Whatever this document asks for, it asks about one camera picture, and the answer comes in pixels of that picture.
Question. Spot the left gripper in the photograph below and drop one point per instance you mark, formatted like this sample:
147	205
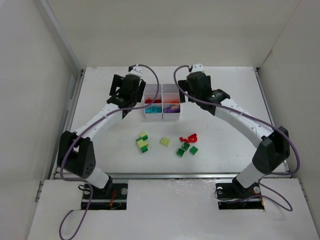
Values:
116	85

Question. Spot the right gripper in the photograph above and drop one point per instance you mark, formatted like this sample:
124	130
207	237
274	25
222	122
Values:
182	83

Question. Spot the red rounded lego brick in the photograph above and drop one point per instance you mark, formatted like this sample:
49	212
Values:
155	101

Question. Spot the purple curved lego brick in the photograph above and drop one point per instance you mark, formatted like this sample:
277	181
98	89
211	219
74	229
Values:
175	107

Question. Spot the teal square lego brick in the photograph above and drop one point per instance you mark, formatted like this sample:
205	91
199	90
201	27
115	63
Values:
150	111

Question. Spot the teal rounded lego brick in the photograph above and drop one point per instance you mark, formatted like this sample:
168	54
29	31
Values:
156	109

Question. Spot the red round lego piece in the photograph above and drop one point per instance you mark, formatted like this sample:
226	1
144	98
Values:
193	138

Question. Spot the orange round lego piece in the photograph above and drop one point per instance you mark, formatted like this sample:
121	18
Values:
171	101

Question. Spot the small red lego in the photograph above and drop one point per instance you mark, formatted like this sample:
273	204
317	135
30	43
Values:
182	139

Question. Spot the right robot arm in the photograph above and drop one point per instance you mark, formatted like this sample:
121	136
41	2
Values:
272	146

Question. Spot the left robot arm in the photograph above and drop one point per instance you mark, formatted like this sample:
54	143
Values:
76	152

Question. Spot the right white divided container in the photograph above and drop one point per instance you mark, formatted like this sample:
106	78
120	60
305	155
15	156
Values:
171	104

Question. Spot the white divided container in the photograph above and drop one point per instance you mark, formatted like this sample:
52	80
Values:
171	104
152	91

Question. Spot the left white divided container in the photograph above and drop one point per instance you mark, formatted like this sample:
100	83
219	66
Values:
152	91

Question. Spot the lime square lego brick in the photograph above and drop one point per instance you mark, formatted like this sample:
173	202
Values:
165	141

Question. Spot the green and lime lego cluster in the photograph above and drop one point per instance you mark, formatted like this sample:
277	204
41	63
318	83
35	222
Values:
142	142

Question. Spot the green lego brick right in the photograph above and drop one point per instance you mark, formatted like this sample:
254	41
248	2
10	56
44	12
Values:
193	150

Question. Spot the green lego brick lower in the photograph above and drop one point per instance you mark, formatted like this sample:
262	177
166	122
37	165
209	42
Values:
180	152

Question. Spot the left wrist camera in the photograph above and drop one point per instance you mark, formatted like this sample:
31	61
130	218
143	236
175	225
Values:
135	70

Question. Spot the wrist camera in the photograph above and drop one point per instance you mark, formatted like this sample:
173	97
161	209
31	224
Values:
197	67
135	70

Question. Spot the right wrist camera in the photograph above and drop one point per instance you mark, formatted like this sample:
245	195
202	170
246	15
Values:
197	67

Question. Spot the aluminium rail front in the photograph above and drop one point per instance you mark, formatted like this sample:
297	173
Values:
173	176

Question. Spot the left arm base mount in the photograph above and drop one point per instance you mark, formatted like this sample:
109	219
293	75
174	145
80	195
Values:
116	200

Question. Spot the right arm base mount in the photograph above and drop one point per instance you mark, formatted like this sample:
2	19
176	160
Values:
245	199

